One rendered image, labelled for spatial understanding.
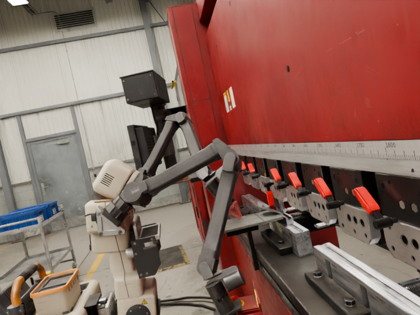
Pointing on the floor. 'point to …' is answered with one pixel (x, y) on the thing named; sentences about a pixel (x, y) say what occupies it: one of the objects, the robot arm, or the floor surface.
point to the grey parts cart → (51, 260)
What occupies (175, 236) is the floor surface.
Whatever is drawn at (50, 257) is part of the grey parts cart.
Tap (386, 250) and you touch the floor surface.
